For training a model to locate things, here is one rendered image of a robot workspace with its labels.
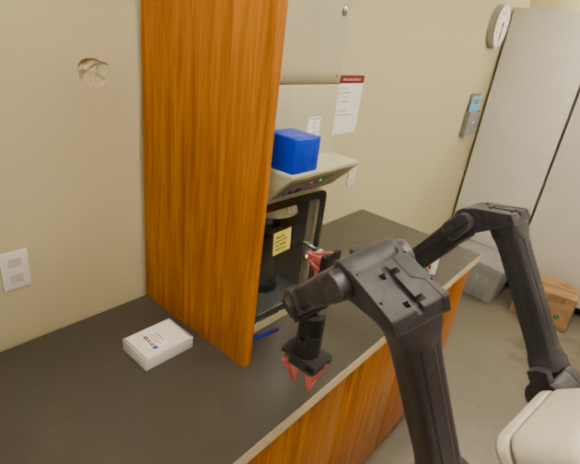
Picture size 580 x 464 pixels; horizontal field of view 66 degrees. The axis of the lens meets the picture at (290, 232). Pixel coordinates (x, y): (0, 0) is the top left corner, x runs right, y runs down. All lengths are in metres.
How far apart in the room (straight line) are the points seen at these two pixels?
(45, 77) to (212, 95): 0.42
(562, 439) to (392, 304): 0.36
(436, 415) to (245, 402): 0.73
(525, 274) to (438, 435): 0.47
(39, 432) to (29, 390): 0.14
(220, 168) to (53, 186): 0.47
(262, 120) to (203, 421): 0.74
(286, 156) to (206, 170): 0.22
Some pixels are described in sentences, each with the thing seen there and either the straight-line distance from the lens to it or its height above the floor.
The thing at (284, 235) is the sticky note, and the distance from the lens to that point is 1.33.
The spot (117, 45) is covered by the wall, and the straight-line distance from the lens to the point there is 1.38.
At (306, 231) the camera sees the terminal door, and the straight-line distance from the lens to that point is 1.41.
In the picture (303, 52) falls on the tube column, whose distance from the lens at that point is 1.22.
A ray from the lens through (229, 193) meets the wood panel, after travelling 1.14.
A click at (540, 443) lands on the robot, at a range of 0.78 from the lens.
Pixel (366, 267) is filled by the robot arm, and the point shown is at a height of 1.59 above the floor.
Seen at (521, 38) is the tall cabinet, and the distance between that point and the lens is 4.07.
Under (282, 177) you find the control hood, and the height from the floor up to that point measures 1.50.
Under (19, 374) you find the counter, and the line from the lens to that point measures 1.41.
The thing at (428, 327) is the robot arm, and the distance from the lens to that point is 0.52.
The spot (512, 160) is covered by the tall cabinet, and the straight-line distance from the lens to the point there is 4.09.
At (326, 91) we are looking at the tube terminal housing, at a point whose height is 1.69.
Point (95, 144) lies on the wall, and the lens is 1.39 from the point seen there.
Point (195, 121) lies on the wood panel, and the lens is 1.21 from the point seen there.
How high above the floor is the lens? 1.84
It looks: 24 degrees down
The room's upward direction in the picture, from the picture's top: 7 degrees clockwise
